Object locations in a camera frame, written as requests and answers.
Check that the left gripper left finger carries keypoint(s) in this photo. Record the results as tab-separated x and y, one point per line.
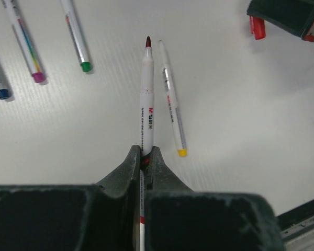
100	216

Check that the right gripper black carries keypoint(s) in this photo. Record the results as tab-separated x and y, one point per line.
293	16

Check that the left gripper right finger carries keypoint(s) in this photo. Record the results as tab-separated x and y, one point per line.
178	218

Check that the red pen cap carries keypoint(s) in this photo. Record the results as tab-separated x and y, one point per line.
257	27

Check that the yellow-ended white pen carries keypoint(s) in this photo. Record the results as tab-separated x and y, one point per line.
172	102

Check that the red-ended white pen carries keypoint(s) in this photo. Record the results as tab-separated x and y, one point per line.
146	125

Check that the purple-ended white pen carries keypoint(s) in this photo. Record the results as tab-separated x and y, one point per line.
26	46

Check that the green-ended white pen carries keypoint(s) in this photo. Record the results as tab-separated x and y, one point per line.
76	35

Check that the aluminium frame rail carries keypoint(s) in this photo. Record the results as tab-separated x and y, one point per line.
297	227

